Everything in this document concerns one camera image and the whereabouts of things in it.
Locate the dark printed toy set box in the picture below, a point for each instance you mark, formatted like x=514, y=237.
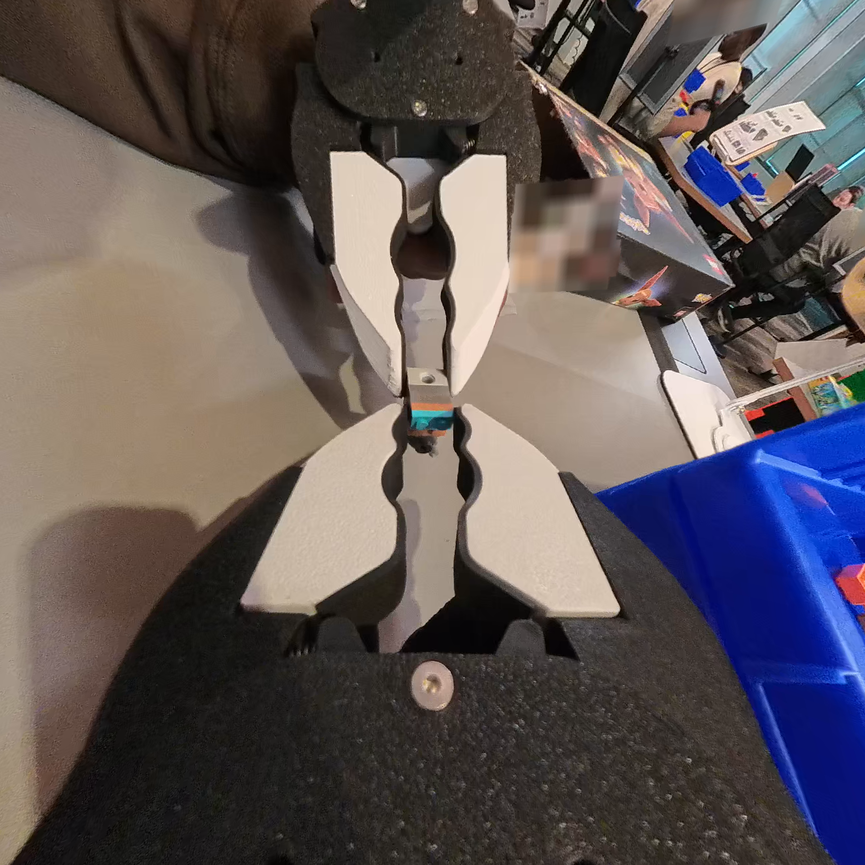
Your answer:
x=669, y=223

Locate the pile of loose toy bricks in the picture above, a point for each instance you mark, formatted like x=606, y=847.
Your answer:
x=851, y=584

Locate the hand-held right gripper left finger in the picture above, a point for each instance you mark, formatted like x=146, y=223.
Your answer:
x=324, y=534

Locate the person's left hand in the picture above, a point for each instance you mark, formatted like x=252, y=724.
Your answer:
x=422, y=260

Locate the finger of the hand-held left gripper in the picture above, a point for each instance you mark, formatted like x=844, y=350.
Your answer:
x=480, y=257
x=365, y=257

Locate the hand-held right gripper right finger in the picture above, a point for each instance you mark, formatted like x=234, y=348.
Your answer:
x=534, y=534

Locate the white instruction sheet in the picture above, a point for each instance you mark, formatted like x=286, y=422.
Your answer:
x=763, y=132

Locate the person's left forearm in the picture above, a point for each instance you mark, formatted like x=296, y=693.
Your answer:
x=169, y=67

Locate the colourful printed box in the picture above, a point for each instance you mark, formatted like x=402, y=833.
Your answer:
x=831, y=395

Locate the dark grey divider panel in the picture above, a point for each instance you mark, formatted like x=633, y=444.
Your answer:
x=857, y=290

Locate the small grey brick model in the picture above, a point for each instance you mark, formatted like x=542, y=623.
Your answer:
x=429, y=385

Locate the black office chair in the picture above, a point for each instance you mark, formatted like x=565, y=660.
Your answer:
x=790, y=223

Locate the grey flat device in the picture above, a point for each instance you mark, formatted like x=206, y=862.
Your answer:
x=682, y=351

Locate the blue plastic bin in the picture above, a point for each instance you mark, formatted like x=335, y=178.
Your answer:
x=709, y=540
x=709, y=172

